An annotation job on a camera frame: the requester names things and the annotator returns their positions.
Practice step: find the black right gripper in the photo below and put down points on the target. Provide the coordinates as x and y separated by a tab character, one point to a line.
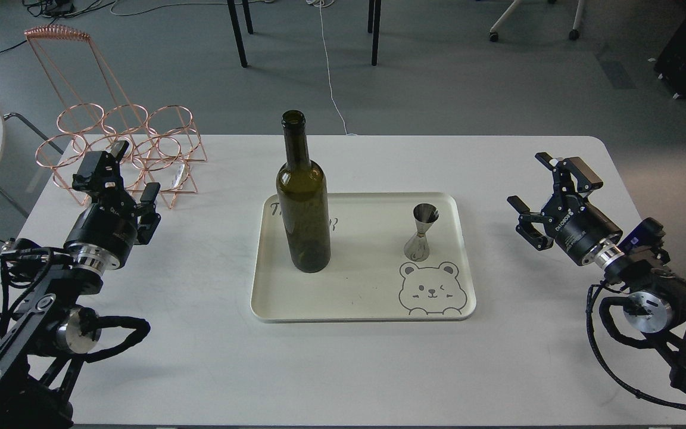
567	219

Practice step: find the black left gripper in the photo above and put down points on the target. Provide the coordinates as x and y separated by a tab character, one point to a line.
106	231

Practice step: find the silver metal jigger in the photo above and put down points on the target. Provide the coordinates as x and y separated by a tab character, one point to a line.
417	248

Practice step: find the dark green wine bottle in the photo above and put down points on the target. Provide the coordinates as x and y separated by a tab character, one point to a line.
302	193

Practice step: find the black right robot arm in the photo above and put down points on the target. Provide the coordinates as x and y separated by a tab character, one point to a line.
641	301

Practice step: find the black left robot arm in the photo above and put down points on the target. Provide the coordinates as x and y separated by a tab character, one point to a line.
46	337

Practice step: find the white office chair base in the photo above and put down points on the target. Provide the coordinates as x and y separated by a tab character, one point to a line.
528	18

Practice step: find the cream tray with bear print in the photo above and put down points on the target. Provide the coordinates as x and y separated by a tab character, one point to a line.
369	278

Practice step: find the copper wire wine rack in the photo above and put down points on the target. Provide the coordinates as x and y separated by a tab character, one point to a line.
165	143

